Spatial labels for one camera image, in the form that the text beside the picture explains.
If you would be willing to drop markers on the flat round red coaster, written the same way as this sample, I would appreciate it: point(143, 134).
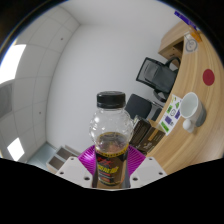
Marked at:
point(208, 77)

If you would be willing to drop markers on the green and purple sticker sheet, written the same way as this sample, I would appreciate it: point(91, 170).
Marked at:
point(171, 115)

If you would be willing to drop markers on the purple package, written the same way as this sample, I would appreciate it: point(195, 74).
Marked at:
point(185, 18)

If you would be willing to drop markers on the black mesh office chair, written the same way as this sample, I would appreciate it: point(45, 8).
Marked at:
point(156, 76)

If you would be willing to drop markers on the wooden side desk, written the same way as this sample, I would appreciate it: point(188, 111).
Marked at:
point(171, 43)

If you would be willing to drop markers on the white mug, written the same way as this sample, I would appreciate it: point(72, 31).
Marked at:
point(191, 108)

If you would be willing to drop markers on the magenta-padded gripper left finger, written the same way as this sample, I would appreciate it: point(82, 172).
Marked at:
point(75, 168)

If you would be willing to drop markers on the clear black-capped drink bottle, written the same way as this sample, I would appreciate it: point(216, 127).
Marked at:
point(111, 150)

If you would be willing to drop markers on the kraft cardboard box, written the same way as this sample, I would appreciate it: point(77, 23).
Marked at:
point(156, 140)

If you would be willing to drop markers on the long ceiling light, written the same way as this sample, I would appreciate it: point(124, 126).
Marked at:
point(15, 149)
point(11, 63)

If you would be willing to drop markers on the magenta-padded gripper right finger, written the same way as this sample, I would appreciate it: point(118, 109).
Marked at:
point(146, 170)

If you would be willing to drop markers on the plain black chair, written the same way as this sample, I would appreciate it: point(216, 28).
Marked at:
point(138, 105)

